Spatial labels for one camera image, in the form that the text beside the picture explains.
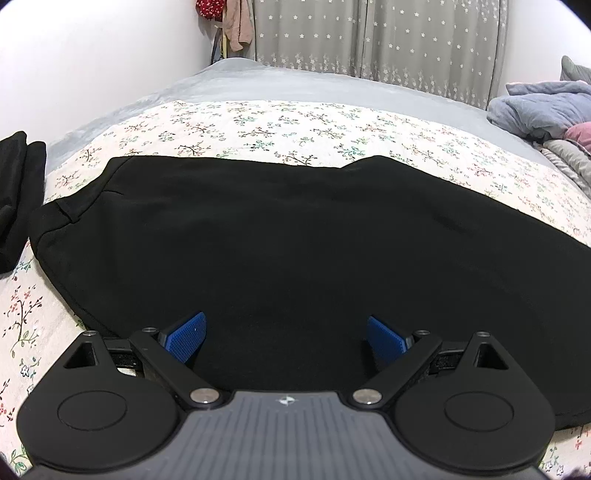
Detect pink hanging towel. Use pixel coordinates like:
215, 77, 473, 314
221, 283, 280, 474
222, 0, 254, 52

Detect pile of folded black clothes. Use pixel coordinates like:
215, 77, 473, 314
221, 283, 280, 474
0, 131, 47, 274

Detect grey star-print curtain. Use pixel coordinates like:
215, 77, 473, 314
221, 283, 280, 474
249, 0, 509, 110

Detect pink pillow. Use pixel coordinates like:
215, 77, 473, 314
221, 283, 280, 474
564, 122, 591, 154

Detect yellow pole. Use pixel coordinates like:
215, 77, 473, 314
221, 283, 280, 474
210, 28, 230, 64

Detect grey folded quilt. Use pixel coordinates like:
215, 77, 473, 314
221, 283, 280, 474
533, 137, 591, 199

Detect grey pillow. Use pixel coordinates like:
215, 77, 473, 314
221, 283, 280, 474
560, 55, 591, 85

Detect floral bed sheet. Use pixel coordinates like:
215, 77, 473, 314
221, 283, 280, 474
0, 99, 591, 477

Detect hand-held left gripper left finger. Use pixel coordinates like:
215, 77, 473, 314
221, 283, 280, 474
46, 311, 223, 411

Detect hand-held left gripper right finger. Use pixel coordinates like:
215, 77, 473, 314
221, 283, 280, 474
348, 316, 525, 411

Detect black pants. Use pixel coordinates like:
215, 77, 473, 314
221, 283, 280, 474
28, 155, 591, 431

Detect grey bed cover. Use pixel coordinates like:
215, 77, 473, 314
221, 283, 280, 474
44, 58, 552, 182

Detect red patterned hanging cloth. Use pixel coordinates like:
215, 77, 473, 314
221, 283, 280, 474
195, 0, 228, 22

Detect blue-grey quilt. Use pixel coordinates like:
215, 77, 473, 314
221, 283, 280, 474
487, 80, 591, 142

